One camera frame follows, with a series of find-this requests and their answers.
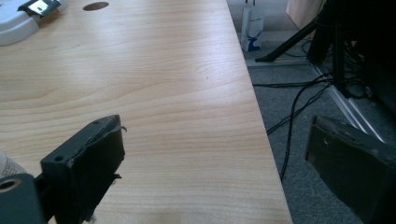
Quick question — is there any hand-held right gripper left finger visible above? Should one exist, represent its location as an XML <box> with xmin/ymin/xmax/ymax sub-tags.
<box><xmin>39</xmin><ymin>114</ymin><xmax>128</xmax><ymax>224</ymax></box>

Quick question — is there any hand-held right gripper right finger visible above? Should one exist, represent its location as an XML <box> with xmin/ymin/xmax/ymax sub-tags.
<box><xmin>304</xmin><ymin>115</ymin><xmax>396</xmax><ymax>224</ymax></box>

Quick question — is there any black metal stand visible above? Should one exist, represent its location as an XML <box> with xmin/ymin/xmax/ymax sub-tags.
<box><xmin>255</xmin><ymin>0</ymin><xmax>396</xmax><ymax>116</ymax></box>

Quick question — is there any white plastic device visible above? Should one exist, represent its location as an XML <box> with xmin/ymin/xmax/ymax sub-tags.
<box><xmin>0</xmin><ymin>0</ymin><xmax>70</xmax><ymax>47</ymax></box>

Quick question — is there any beige curtain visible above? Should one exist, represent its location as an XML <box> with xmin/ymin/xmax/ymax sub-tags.
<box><xmin>285</xmin><ymin>0</ymin><xmax>328</xmax><ymax>31</ymax></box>

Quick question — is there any black shiny clip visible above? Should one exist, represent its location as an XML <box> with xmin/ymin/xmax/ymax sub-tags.
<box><xmin>17</xmin><ymin>0</ymin><xmax>63</xmax><ymax>18</ymax></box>

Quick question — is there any white paper bag blue print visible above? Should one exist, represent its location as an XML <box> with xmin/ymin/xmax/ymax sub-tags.
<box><xmin>240</xmin><ymin>0</ymin><xmax>265</xmax><ymax>53</ymax></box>

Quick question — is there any silver metal floor rail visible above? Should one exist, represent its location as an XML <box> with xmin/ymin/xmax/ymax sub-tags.
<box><xmin>246</xmin><ymin>57</ymin><xmax>386</xmax><ymax>144</ymax></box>

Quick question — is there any black cable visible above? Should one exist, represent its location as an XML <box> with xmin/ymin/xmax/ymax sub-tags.
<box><xmin>251</xmin><ymin>72</ymin><xmax>373</xmax><ymax>182</ymax></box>

